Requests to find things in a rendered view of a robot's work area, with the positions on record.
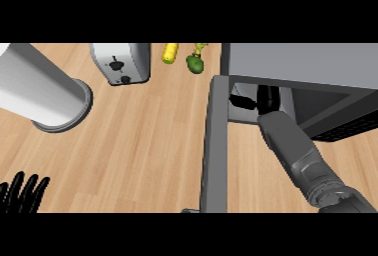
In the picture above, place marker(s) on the white cylinder with grey base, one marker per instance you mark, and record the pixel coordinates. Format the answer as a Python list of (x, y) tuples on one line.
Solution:
[(34, 90)]

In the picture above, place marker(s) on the grey microwave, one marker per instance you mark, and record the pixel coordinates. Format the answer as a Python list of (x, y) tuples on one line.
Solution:
[(304, 63)]

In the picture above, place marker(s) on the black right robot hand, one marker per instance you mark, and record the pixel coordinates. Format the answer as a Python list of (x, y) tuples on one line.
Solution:
[(267, 100)]

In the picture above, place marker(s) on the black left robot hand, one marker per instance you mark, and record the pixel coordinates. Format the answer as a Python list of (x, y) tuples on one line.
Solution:
[(22, 196)]

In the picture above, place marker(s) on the green vegetable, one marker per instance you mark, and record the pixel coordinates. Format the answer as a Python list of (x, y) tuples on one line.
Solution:
[(195, 64)]

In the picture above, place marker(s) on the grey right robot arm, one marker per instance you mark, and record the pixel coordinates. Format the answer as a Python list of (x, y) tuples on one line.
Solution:
[(295, 150)]

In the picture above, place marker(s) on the silver toaster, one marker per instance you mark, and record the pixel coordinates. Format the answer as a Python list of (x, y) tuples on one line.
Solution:
[(128, 61)]

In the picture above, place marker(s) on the yellow vegetable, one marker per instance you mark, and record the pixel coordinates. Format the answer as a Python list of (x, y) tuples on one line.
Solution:
[(170, 53)]

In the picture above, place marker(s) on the dark grey microwave door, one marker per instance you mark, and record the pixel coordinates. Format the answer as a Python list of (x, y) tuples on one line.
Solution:
[(215, 146)]

